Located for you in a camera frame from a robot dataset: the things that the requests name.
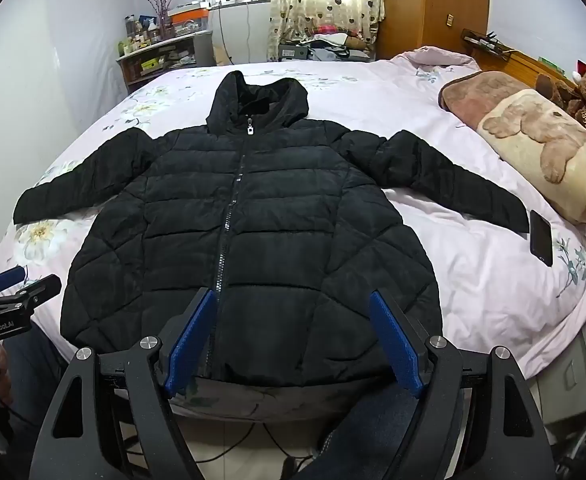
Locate person's left leg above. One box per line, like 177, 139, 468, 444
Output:
0, 327, 70, 443

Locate black hooded puffer jacket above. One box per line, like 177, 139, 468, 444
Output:
13, 70, 531, 391

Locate wooden wardrobe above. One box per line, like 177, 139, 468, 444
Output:
375, 0, 490, 63

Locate black floor cable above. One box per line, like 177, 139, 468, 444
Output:
193, 419, 324, 467

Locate brown bear pattern pillow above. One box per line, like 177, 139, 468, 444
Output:
438, 71, 586, 224

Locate pink floral bed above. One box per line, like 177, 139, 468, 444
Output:
0, 46, 586, 421

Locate orange and white box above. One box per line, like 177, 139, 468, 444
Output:
168, 2, 211, 26

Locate group of bottles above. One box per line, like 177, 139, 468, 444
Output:
118, 14, 174, 57

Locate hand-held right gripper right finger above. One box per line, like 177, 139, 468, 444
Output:
368, 287, 559, 480

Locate wooden shelf unit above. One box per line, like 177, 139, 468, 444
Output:
115, 30, 214, 94

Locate wooden headboard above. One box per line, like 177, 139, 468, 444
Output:
473, 35, 586, 92

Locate pile of clothes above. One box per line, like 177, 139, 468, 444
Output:
278, 25, 379, 63

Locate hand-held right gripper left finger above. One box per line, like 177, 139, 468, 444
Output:
28, 287, 219, 480

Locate white drawer cabinet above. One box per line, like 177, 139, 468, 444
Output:
536, 327, 586, 463

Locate black power strip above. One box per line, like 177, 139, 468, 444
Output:
460, 27, 516, 54

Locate black smartphone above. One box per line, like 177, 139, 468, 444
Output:
529, 209, 554, 267

